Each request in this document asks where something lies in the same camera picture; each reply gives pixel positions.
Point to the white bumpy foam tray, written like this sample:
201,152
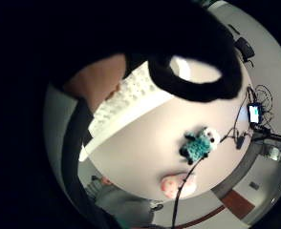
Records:
127,105

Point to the teal and white soft toy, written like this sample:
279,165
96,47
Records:
199,144

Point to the phone with lit screen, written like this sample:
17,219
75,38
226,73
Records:
254,114

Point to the pink soft toy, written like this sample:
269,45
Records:
175,187

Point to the grey equipment box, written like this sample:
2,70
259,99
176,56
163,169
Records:
274,153

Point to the brown floor mat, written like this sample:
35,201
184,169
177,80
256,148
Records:
237,203

